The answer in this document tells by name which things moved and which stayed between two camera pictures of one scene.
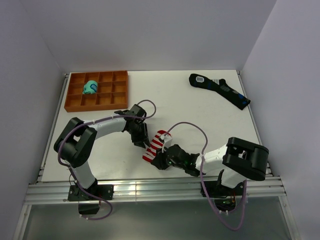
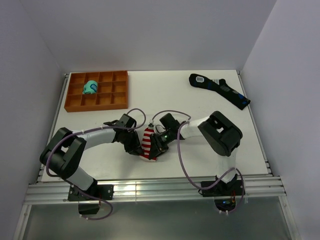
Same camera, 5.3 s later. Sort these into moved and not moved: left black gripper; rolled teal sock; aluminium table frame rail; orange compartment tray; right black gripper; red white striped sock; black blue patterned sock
Moved: left black gripper; right black gripper; red white striped sock
Not moved: black blue patterned sock; rolled teal sock; aluminium table frame rail; orange compartment tray
